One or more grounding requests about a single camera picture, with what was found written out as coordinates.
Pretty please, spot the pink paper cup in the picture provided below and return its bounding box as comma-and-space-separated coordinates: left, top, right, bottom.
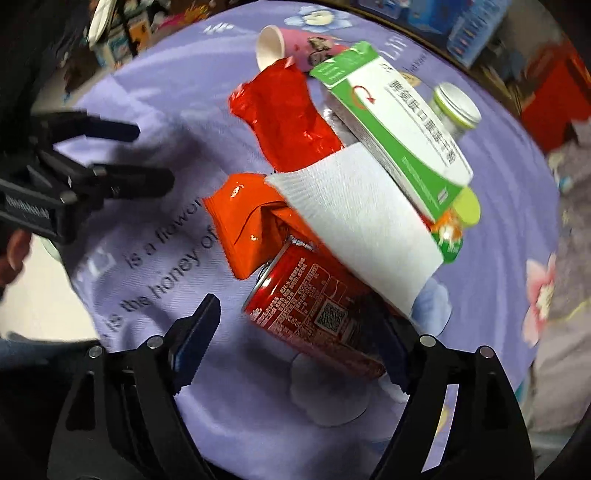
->
256, 25, 349, 75

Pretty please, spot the green and white medicine box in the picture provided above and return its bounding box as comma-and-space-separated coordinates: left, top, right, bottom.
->
309, 41, 475, 222

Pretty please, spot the green snack packet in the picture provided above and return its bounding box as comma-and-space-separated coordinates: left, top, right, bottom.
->
427, 185, 482, 264

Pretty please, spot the red soda can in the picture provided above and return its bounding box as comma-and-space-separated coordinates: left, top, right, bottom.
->
242, 240, 389, 381

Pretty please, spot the stack of colourful boxes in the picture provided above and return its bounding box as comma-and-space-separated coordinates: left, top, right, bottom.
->
88, 0, 153, 70

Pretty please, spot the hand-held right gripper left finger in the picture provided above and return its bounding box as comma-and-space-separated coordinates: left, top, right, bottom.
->
48, 293, 222, 480

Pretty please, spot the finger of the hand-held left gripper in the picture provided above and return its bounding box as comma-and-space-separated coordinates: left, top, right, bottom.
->
32, 110, 141, 149
39, 150, 176, 212

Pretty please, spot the blue printed toy box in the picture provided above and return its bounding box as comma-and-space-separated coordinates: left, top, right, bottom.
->
351, 0, 513, 68

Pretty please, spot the person's left hand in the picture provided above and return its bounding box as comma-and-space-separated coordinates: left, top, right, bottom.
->
0, 228, 34, 289

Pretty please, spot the purple floral tablecloth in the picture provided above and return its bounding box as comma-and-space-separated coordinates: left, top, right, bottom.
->
60, 4, 561, 476

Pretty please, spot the red foil wrapper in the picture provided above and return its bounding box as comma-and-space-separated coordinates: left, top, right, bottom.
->
229, 58, 345, 172

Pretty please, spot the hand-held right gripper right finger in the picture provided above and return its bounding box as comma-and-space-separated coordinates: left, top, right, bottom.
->
369, 314, 539, 480

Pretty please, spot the white paper tissue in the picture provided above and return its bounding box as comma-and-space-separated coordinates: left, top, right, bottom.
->
265, 142, 444, 317

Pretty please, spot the orange snack packet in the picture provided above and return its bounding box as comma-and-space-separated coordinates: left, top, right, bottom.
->
203, 173, 324, 280

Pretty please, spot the large red box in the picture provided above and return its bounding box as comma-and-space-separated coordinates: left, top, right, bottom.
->
522, 46, 591, 153

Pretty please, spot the white jar with green label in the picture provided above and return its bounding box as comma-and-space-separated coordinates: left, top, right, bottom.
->
431, 82, 482, 139

